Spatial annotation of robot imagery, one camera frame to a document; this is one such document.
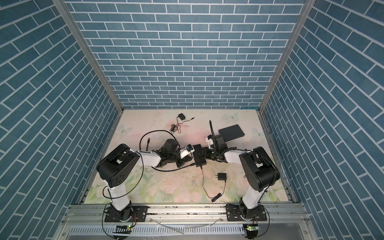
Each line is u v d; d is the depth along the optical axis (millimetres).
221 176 851
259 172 484
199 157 920
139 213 743
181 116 1153
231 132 1090
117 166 501
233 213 736
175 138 1029
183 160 828
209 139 889
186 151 825
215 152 753
